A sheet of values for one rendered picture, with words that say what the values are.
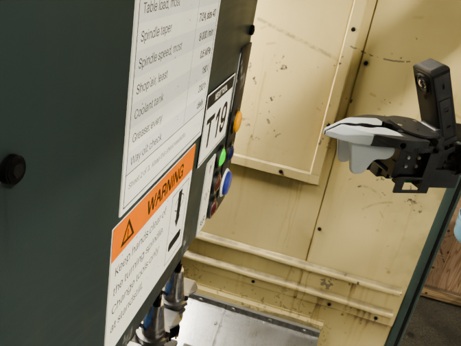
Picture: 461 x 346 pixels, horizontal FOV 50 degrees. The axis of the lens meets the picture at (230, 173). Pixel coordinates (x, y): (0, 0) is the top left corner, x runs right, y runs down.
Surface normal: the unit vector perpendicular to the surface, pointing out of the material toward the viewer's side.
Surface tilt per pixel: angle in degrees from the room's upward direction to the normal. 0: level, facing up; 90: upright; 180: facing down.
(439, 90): 91
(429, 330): 0
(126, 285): 90
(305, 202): 90
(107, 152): 90
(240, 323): 25
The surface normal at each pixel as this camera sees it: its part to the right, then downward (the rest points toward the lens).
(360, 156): 0.22, 0.44
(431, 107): -0.91, 0.40
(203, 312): 0.04, -0.65
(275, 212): -0.25, 0.38
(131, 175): 0.96, 0.25
